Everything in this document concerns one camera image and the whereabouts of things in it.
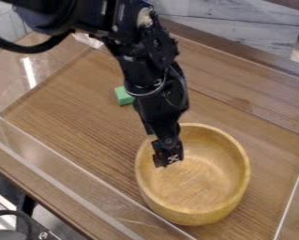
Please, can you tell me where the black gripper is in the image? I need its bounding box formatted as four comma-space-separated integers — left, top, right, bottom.
124, 60, 189, 169

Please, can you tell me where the brown wooden bowl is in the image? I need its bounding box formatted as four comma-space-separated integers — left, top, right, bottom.
133, 123, 249, 226

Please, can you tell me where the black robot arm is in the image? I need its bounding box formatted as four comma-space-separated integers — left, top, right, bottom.
0, 0, 189, 167

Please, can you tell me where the green rectangular block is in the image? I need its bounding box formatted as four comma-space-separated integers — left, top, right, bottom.
114, 86, 133, 106

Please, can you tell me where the clear acrylic tray wall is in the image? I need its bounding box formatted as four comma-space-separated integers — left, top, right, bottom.
0, 116, 193, 240

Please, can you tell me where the black metal table frame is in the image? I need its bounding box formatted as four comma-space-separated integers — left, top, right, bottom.
15, 194, 49, 240

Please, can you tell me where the black cable under table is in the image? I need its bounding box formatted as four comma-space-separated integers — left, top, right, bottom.
0, 209, 32, 240

